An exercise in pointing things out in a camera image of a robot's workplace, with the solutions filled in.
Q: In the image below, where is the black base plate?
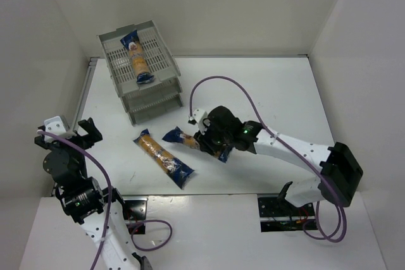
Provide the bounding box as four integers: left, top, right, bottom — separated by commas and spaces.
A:
257, 195, 317, 232
123, 196, 148, 235

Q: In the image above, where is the grey stacked tray shelf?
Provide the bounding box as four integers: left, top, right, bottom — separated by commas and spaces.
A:
98, 20, 184, 125

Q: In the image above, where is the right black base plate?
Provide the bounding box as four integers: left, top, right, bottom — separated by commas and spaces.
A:
257, 195, 317, 232

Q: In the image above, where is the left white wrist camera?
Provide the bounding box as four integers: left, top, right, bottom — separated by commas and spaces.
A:
39, 115, 75, 138

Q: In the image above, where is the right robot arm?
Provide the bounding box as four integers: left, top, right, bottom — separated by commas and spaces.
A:
189, 106, 363, 207

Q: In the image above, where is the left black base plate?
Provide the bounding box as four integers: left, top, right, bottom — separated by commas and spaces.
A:
123, 196, 148, 235

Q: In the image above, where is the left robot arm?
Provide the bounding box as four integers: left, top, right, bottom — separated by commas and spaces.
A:
34, 116, 152, 269

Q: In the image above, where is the aluminium rail left edge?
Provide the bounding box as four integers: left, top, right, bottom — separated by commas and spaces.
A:
70, 57, 99, 131

